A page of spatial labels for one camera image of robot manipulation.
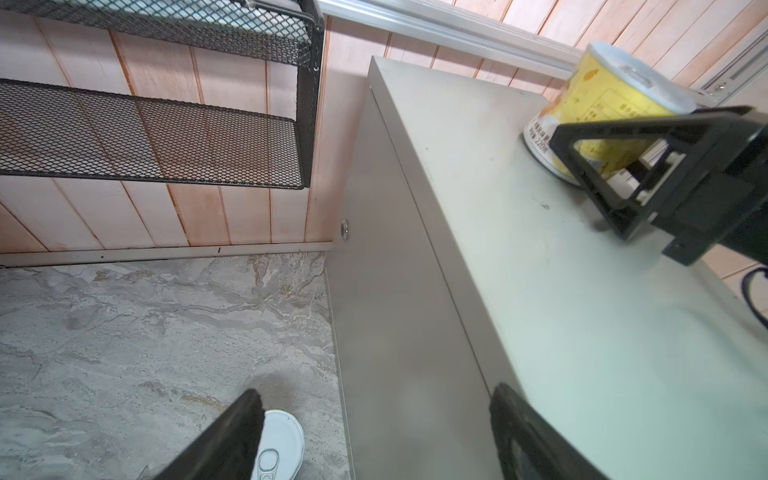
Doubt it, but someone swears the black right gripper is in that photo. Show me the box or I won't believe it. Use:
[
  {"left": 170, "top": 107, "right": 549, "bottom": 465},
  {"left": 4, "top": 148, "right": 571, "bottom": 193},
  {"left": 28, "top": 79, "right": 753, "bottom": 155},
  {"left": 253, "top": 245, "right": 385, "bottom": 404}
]
[{"left": 549, "top": 106, "right": 767, "bottom": 266}]

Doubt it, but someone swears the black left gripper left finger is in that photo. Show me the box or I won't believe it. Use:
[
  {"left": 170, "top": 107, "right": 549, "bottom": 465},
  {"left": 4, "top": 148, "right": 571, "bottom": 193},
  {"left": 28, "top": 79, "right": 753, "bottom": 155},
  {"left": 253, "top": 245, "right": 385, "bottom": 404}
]
[{"left": 156, "top": 389, "right": 265, "bottom": 480}]

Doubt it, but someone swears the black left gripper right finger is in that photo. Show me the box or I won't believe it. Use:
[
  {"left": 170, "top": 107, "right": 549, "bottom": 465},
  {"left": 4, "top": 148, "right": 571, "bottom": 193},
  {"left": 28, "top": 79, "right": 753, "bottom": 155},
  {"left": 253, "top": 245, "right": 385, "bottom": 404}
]
[{"left": 489, "top": 383, "right": 606, "bottom": 479}]

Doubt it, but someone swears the tall yellow peach can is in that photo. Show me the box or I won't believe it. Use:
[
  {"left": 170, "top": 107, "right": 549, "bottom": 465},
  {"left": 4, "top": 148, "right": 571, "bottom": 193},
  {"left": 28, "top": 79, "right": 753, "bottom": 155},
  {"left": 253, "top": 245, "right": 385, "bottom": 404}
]
[{"left": 523, "top": 42, "right": 696, "bottom": 185}]

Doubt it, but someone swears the left floor can near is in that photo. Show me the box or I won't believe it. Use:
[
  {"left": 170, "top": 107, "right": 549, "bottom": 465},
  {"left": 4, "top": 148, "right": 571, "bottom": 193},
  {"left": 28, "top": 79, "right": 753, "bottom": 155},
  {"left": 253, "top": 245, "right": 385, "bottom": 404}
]
[{"left": 251, "top": 410, "right": 305, "bottom": 480}]

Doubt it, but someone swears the grey metal cabinet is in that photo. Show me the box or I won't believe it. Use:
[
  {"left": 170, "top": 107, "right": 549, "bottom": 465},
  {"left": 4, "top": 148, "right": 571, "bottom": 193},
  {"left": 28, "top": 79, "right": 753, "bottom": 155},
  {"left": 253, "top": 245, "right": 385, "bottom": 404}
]
[{"left": 327, "top": 57, "right": 767, "bottom": 479}]

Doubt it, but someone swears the black mesh wall basket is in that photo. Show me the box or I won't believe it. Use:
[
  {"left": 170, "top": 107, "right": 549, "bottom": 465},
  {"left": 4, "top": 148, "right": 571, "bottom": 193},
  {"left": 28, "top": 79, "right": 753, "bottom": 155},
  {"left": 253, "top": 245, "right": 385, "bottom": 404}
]
[{"left": 1, "top": 1, "right": 325, "bottom": 190}]

